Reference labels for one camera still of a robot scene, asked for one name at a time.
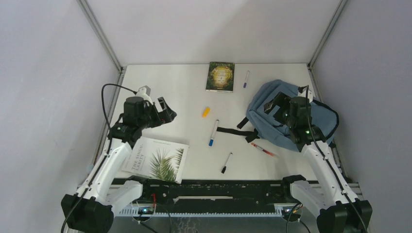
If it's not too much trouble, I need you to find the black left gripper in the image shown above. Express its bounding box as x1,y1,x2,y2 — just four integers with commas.
138,97,176,130

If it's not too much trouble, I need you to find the blue student backpack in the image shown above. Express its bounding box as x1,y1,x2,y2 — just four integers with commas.
217,80,339,152

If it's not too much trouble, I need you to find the white marker purple cap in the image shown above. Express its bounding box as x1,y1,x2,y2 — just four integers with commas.
243,70,250,88

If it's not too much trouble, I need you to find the white palm leaf book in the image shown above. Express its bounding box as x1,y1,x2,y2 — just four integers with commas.
121,137,189,183

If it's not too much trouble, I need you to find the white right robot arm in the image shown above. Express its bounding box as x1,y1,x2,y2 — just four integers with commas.
264,92,372,233

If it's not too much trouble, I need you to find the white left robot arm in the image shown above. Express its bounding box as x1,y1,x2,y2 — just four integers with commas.
61,94,177,233

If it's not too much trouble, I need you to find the red clear pen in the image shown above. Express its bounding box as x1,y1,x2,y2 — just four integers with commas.
251,143,276,157

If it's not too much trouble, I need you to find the yellow highlighter cap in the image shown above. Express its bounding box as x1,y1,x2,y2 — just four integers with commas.
202,107,210,118

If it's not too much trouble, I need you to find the white marker blue cap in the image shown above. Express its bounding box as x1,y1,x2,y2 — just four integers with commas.
208,119,220,147

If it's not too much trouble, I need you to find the dark green forest book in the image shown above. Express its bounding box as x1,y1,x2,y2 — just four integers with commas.
206,62,235,92

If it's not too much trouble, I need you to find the white marker black cap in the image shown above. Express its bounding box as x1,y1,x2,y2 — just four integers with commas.
221,152,233,174

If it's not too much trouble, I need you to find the left aluminium corner post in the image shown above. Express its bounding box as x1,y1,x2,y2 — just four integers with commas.
76,0,124,73

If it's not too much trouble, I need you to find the aluminium corner post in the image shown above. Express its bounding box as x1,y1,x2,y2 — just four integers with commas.
308,0,349,70
76,0,124,73

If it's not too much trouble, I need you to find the right aluminium corner post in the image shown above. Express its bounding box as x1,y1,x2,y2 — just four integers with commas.
308,0,349,70

